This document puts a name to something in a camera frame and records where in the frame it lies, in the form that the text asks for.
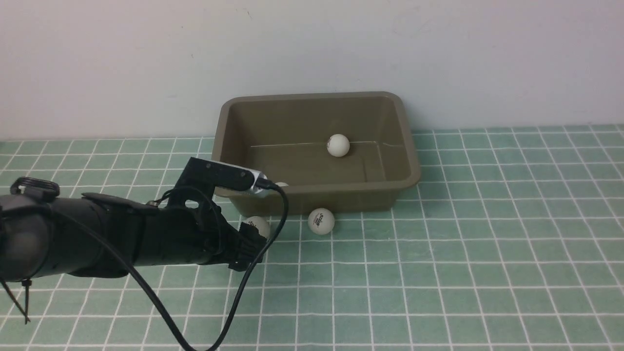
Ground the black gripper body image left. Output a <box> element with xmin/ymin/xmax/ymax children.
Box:
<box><xmin>146</xmin><ymin>204</ymin><xmax>240</xmax><ymax>265</ymax></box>

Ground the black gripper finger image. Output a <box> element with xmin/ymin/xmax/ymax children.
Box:
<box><xmin>227</xmin><ymin>246</ymin><xmax>265</xmax><ymax>273</ymax></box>
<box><xmin>238</xmin><ymin>222</ymin><xmax>268</xmax><ymax>249</ymax></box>

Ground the olive green plastic bin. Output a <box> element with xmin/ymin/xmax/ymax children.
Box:
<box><xmin>212</xmin><ymin>91</ymin><xmax>422</xmax><ymax>215</ymax></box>

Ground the black camera cable image left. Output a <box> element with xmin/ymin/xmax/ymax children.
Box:
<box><xmin>49</xmin><ymin>178</ymin><xmax>289</xmax><ymax>351</ymax></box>

